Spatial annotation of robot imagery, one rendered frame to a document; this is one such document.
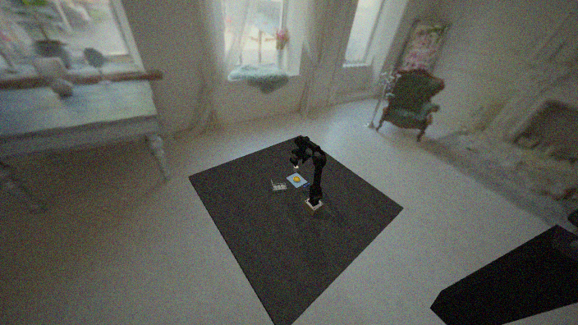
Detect light blue square mat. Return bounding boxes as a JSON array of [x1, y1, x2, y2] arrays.
[[286, 172, 307, 188]]

